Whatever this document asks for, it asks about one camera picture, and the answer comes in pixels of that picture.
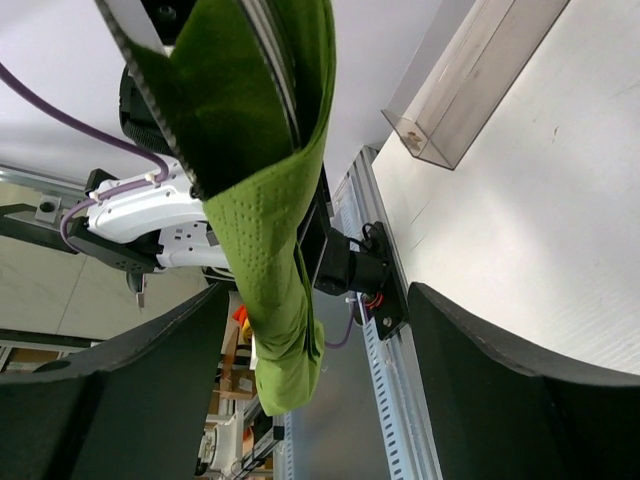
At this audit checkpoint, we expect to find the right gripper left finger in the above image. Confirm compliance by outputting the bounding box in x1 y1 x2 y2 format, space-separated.
1 284 229 479

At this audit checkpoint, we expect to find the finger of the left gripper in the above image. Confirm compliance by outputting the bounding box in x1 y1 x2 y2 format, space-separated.
96 1 205 200
238 0 302 150

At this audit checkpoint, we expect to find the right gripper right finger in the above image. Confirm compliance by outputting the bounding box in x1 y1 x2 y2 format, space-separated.
408 282 639 479

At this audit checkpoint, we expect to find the green paper napkin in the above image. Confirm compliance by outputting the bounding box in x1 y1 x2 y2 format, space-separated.
132 1 336 416

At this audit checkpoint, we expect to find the clear smoked plastic box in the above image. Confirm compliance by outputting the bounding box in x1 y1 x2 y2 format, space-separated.
382 0 568 170

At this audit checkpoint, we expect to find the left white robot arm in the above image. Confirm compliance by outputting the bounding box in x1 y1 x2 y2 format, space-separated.
68 1 302 292

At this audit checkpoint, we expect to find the gold box latch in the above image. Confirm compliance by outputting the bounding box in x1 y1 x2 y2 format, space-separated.
402 131 423 154

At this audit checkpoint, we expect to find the aluminium rail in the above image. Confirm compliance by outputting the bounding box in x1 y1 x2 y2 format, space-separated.
337 146 442 479

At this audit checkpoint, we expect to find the white slotted cable duct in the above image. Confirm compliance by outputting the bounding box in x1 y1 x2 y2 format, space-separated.
357 295 416 480

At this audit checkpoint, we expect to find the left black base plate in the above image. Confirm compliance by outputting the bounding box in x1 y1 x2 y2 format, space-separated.
312 222 411 341

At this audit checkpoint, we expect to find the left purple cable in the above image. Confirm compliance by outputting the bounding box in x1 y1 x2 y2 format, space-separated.
0 60 171 251

